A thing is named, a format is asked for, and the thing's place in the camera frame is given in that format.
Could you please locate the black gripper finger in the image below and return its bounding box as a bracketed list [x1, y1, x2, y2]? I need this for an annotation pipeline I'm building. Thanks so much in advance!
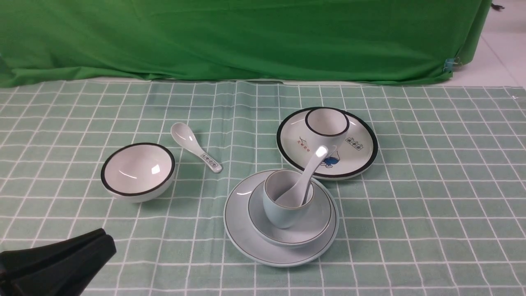
[6, 234, 117, 296]

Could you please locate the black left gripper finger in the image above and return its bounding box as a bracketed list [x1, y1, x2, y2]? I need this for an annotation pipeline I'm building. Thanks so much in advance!
[1, 228, 107, 280]

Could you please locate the pale blue cup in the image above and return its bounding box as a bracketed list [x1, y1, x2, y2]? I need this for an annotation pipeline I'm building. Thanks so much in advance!
[263, 170, 314, 229]

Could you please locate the plain white ceramic spoon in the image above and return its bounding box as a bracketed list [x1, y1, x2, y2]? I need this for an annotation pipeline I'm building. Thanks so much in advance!
[276, 146, 328, 208]

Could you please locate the pale blue bowl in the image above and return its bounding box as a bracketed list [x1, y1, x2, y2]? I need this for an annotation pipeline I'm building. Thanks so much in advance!
[248, 183, 334, 249]

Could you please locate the white bowl black rim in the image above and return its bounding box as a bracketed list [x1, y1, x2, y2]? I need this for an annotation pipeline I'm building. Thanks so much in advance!
[100, 142, 176, 204]

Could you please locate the pale blue plate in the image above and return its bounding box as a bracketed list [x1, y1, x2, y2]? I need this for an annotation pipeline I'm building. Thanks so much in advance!
[224, 170, 340, 268]

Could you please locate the white spoon with label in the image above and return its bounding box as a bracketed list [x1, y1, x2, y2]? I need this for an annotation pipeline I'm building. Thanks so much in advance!
[171, 122, 222, 173]

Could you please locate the green backdrop cloth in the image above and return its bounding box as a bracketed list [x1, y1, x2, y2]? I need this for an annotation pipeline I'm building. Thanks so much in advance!
[1, 0, 491, 88]

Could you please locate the white plate black rim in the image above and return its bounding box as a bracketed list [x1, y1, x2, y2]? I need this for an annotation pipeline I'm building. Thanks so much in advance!
[276, 106, 379, 180]

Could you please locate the white cup black rim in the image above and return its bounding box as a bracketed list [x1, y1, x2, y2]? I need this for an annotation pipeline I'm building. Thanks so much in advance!
[305, 107, 350, 157]

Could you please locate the green checkered tablecloth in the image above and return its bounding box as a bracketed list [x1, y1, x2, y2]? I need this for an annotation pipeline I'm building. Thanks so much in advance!
[0, 80, 526, 296]

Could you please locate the blue binder clip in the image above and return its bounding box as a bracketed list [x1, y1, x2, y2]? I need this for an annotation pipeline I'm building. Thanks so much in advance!
[442, 58, 456, 73]

